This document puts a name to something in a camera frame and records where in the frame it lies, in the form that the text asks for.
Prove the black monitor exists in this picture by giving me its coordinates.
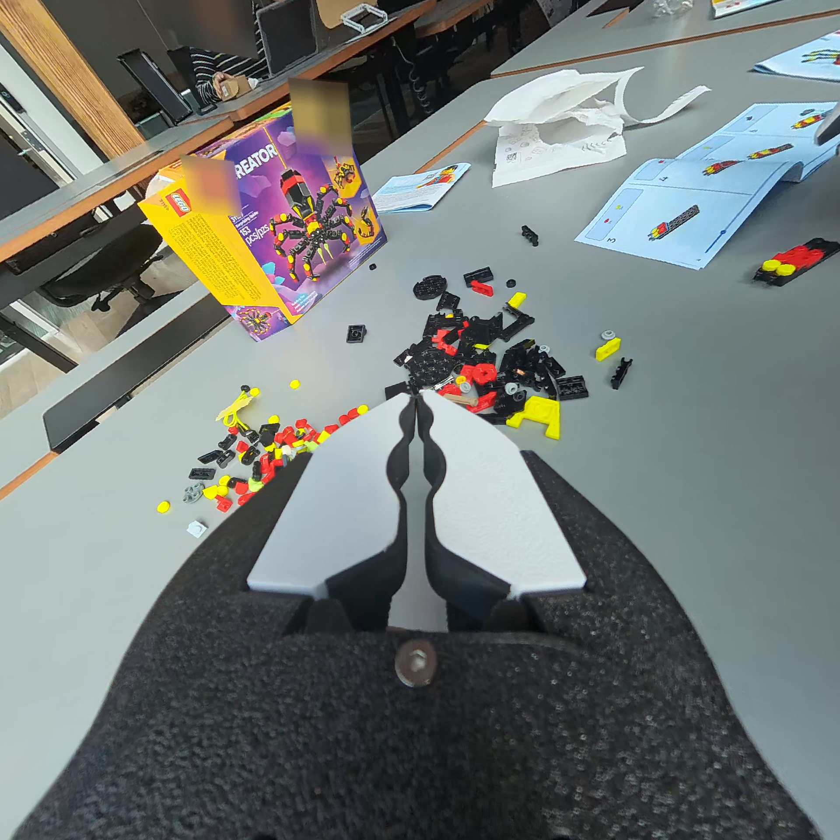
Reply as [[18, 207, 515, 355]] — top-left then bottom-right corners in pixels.
[[256, 0, 319, 76], [118, 49, 194, 126]]

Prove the wooden pillar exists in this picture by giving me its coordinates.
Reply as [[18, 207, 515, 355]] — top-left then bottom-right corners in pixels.
[[0, 0, 145, 158]]

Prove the pile of black toy bricks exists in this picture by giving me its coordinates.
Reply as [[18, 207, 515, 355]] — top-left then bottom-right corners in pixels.
[[385, 266, 589, 427]]

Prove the partly built red black brick model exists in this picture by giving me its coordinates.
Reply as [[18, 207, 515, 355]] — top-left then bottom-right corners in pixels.
[[753, 238, 840, 287]]

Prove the neighbouring grey desk wooden edge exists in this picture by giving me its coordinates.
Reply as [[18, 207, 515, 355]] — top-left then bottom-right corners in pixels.
[[0, 112, 237, 263]]

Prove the yellow wedge plate brick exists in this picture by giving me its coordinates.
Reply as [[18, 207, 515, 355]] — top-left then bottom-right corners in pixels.
[[506, 396, 563, 440]]

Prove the pile of small red yellow bricks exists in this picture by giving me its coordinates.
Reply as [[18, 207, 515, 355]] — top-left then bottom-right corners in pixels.
[[189, 378, 371, 513]]

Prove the small blue leaflet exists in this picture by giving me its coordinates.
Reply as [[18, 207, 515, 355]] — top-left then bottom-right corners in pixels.
[[371, 162, 472, 214]]

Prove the black desk cable cover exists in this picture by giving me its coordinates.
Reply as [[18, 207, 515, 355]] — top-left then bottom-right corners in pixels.
[[42, 298, 231, 454]]

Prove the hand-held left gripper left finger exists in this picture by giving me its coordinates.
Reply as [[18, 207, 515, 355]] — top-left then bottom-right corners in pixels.
[[247, 392, 418, 632]]

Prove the black office chair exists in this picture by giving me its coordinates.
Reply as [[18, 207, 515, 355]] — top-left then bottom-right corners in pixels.
[[39, 223, 165, 312]]

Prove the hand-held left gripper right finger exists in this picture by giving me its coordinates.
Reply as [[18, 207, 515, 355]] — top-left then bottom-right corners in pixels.
[[417, 391, 588, 632]]

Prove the purple yellow toy brick box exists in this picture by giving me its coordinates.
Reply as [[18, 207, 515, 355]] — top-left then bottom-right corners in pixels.
[[138, 105, 388, 343]]

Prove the white paper bag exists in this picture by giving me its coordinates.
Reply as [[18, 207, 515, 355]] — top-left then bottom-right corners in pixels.
[[484, 66, 711, 189]]

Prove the open blue instruction booklet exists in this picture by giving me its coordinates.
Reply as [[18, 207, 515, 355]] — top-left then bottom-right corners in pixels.
[[575, 101, 840, 270]]

